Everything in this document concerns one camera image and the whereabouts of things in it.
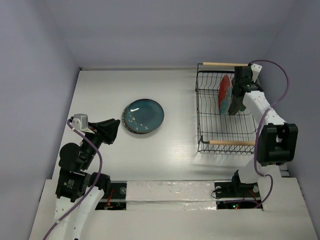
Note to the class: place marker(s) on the black wire dish rack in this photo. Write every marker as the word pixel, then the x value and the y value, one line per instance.
pixel 214 126

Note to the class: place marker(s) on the blue white floral plate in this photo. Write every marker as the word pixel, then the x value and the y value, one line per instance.
pixel 130 123

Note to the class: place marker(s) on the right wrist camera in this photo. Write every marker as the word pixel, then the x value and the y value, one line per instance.
pixel 256 69

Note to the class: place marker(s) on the grey deer snowflake plate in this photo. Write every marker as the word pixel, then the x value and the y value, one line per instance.
pixel 237 99

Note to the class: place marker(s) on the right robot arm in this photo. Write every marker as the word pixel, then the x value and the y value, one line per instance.
pixel 275 141

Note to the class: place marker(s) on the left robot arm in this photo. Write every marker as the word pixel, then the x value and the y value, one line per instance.
pixel 81 183

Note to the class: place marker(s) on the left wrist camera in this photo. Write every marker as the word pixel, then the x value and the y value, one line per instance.
pixel 80 122

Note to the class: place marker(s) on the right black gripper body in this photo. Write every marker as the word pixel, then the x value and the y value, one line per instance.
pixel 240 92

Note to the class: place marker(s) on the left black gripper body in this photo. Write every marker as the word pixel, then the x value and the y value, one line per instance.
pixel 96 137

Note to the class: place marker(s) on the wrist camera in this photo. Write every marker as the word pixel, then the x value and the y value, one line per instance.
pixel 80 122
pixel 256 69

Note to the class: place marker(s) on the teal blue plate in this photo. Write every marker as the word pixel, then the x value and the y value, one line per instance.
pixel 148 112

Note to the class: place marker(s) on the red teal flower plate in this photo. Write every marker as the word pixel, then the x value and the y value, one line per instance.
pixel 225 95

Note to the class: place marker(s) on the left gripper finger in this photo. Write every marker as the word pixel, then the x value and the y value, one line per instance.
pixel 110 135
pixel 102 126

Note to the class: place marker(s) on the white front platform board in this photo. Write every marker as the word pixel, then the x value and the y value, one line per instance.
pixel 173 210

